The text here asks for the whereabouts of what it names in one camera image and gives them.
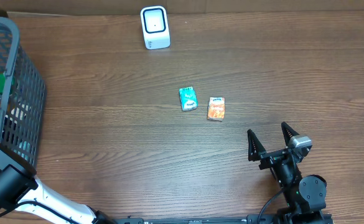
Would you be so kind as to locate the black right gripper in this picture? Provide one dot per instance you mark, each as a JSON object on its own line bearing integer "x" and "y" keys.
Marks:
{"x": 257, "y": 151}

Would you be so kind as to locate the orange tissue pack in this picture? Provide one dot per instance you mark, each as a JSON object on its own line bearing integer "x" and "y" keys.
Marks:
{"x": 216, "y": 108}

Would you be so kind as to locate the small teal tissue pack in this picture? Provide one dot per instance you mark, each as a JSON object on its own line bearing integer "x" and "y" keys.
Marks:
{"x": 188, "y": 98}

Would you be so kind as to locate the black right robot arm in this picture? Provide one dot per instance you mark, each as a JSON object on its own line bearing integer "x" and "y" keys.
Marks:
{"x": 305, "y": 196}

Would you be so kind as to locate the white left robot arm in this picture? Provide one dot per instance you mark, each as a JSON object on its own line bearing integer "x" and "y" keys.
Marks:
{"x": 50, "y": 205}

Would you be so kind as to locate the white barcode scanner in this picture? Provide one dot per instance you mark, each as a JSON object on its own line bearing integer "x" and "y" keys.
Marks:
{"x": 155, "y": 27}

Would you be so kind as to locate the grey plastic shopping basket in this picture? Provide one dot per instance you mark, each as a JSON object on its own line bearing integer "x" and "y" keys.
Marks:
{"x": 24, "y": 95}

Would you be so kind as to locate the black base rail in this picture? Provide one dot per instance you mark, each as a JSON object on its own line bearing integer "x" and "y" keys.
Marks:
{"x": 200, "y": 221}

